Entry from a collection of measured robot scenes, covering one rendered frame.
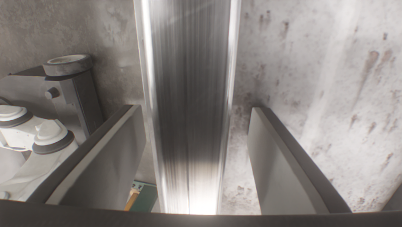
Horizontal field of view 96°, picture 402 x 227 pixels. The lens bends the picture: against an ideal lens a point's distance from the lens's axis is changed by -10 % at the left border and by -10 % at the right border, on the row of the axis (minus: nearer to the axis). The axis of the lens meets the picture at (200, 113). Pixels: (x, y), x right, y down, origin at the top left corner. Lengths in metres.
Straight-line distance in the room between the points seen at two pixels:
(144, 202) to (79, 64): 0.84
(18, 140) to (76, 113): 0.28
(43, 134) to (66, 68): 0.28
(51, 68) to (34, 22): 0.37
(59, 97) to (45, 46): 0.37
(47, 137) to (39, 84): 0.37
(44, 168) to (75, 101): 0.35
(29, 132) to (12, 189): 0.37
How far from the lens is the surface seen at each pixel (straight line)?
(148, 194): 1.36
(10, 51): 1.52
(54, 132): 0.85
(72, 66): 0.97
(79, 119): 1.04
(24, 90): 1.25
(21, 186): 0.70
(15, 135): 1.14
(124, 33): 0.97
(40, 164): 0.81
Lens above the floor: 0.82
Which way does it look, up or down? 59 degrees down
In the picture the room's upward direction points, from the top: 156 degrees counter-clockwise
